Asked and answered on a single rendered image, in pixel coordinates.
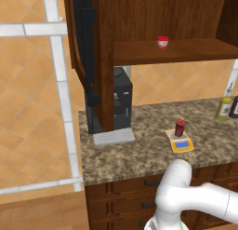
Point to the black coffee machine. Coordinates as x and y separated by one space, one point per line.
122 100

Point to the wooden drawer front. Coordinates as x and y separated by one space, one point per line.
127 204
127 185
127 223

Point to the wooden wall cabinet with shelf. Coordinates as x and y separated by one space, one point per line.
173 52

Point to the red and white yogurt cup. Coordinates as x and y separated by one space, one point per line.
162 42

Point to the white window frame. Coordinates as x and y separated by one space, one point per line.
63 94

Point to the yellow digital scale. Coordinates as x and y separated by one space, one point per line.
182 145

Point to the dark red cup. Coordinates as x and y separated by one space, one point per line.
180 127

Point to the wooden cabinet door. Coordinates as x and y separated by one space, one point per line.
104 53

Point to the wooden base cabinet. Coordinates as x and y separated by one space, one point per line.
99 205

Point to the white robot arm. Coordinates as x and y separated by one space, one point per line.
173 190

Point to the olive green bottle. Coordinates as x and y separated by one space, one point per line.
223 109

